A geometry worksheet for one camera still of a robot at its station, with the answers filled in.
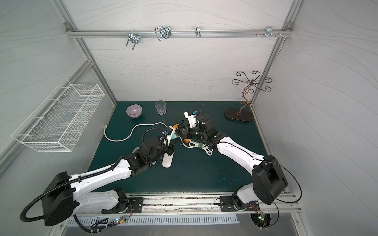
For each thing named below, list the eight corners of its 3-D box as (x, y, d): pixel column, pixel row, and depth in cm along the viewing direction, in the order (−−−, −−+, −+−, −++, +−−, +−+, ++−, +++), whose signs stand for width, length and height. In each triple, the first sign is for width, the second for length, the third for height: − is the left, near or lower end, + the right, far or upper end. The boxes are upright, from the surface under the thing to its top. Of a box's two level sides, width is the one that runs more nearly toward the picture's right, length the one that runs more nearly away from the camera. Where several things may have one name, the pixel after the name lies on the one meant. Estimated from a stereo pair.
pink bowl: (127, 120, 112) (124, 114, 107) (131, 110, 119) (128, 104, 114) (141, 120, 112) (139, 114, 107) (144, 110, 119) (142, 104, 114)
